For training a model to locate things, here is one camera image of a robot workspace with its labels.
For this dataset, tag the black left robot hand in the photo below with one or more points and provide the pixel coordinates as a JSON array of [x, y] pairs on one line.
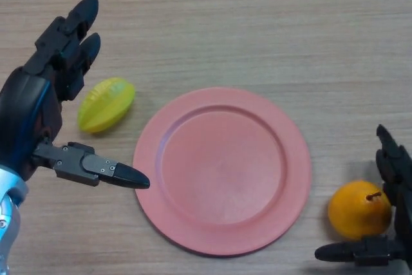
[[25, 104]]

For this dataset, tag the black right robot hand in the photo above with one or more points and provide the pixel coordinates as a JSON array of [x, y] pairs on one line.
[[370, 252]]

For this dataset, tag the yellow pear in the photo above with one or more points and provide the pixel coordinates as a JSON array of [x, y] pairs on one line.
[[354, 214]]

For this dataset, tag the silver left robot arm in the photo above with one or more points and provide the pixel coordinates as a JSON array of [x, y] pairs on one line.
[[9, 210]]

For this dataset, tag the pink round plate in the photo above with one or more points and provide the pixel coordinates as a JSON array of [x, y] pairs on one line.
[[222, 172]]

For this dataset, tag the yellow-green starfruit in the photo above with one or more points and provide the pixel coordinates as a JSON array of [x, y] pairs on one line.
[[106, 107]]

